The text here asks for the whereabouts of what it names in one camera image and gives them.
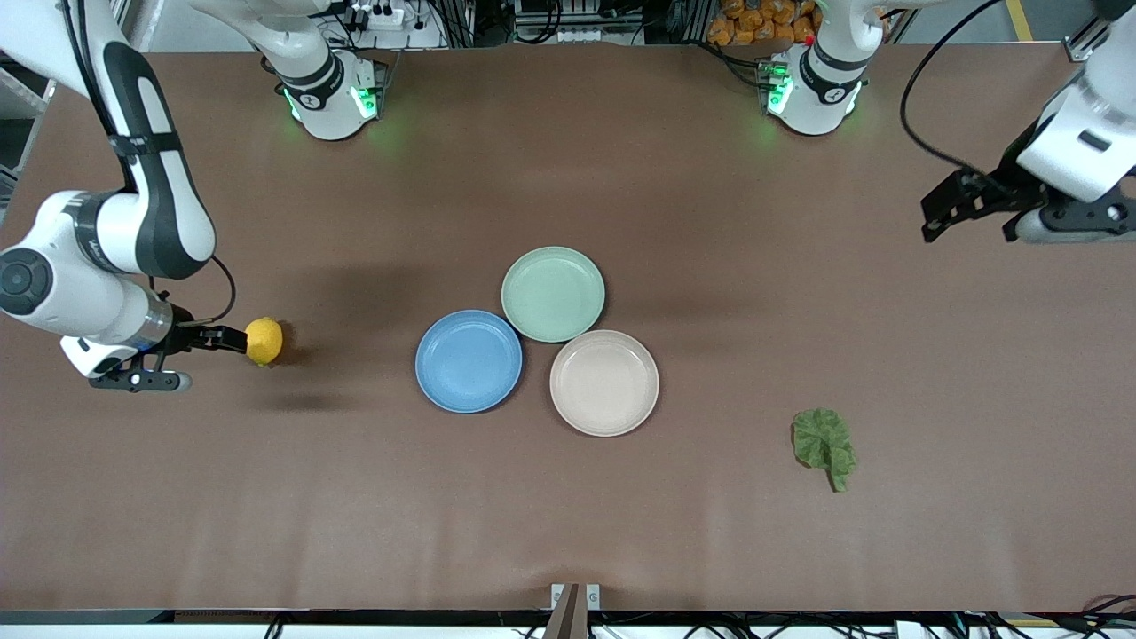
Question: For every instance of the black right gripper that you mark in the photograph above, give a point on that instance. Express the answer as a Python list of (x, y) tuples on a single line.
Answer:
[(184, 338)]

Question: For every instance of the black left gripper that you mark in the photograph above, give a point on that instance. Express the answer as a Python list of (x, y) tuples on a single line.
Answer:
[(1008, 178)]

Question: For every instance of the yellow lemon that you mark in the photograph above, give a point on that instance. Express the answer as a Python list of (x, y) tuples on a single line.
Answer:
[(264, 342)]

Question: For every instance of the green lettuce leaf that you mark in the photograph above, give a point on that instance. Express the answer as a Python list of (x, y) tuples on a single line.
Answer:
[(821, 439)]

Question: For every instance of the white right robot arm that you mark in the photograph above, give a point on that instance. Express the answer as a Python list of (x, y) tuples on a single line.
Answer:
[(89, 244)]

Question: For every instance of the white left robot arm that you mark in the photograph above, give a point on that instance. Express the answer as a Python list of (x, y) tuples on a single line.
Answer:
[(821, 89)]

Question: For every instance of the blue plate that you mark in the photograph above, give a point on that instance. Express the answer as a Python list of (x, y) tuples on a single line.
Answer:
[(469, 361)]

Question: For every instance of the orange snack bags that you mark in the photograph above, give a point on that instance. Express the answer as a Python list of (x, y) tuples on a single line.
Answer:
[(754, 22)]

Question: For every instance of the light green plate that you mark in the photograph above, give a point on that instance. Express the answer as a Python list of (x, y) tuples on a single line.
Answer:
[(552, 293)]

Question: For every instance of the white power strip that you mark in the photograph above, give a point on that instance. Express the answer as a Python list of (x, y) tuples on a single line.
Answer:
[(377, 16)]

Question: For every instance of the beige plate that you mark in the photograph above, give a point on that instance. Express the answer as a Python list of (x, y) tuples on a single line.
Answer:
[(603, 383)]

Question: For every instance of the aluminium frame profile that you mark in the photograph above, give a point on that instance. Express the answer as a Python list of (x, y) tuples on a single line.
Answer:
[(1087, 40)]

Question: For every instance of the metal bracket with post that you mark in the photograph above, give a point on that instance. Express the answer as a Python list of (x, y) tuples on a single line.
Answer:
[(575, 612)]

